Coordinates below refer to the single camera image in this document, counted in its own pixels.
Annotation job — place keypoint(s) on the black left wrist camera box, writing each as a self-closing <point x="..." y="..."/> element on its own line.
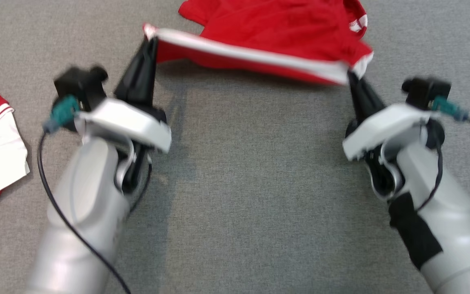
<point x="82" y="87"/>

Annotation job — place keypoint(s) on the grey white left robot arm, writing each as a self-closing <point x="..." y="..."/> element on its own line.
<point x="84" y="204"/>

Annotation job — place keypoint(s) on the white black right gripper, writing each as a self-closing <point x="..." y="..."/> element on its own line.
<point x="382" y="126"/>

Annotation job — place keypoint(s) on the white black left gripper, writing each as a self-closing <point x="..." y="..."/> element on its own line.
<point x="133" y="124"/>

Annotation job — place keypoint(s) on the red shorts with white stripes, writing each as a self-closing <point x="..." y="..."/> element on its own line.
<point x="280" y="28"/>

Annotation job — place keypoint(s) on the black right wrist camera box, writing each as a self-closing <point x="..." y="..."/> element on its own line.
<point x="422" y="92"/>

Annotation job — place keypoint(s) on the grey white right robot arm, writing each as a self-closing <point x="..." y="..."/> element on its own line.
<point x="451" y="220"/>

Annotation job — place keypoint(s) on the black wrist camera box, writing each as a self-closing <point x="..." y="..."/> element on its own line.
<point x="422" y="92"/>
<point x="82" y="87"/>

